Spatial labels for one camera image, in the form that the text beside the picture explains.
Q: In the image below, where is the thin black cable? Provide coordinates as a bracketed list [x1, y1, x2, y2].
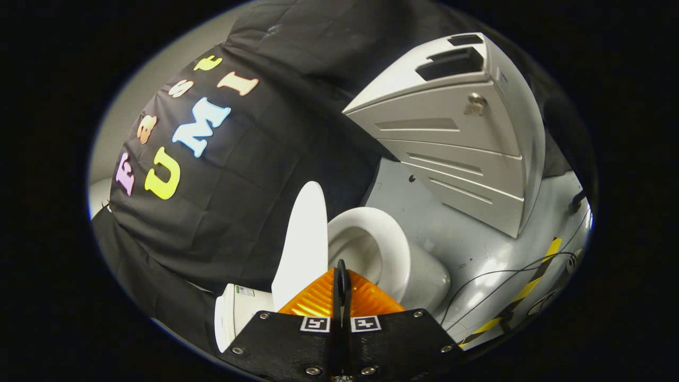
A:
[439, 251, 580, 331]

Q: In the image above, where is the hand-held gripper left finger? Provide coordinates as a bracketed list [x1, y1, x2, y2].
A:
[220, 259, 343, 382]

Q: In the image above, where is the yellow black floor tape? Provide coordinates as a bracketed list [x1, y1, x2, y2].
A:
[459, 237, 563, 349]

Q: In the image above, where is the black backdrop cloth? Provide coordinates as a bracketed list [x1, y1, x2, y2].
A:
[90, 0, 597, 356]

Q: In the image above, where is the grey drawer cabinet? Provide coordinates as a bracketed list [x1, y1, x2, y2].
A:
[342, 33, 547, 239]

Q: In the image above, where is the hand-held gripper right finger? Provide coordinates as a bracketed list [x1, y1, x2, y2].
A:
[342, 264, 463, 381]

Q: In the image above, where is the white toilet body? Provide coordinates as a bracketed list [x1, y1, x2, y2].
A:
[214, 207, 452, 353]

